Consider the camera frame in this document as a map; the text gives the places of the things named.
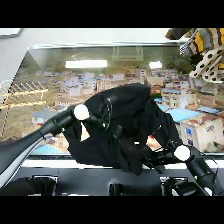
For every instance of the black garment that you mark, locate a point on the black garment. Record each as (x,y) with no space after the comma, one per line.
(133,106)

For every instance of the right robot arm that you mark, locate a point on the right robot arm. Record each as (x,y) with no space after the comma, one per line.
(200,170)

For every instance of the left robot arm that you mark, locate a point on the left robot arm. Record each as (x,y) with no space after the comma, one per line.
(20,150)

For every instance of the brown garment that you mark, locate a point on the brown garment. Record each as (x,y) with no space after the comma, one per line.
(176,32)

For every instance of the white black-spotted garment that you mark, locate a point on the white black-spotted garment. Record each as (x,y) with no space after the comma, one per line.
(210,65)

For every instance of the yellow grey striped garment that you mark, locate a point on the yellow grey striped garment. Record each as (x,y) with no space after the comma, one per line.
(206,38)

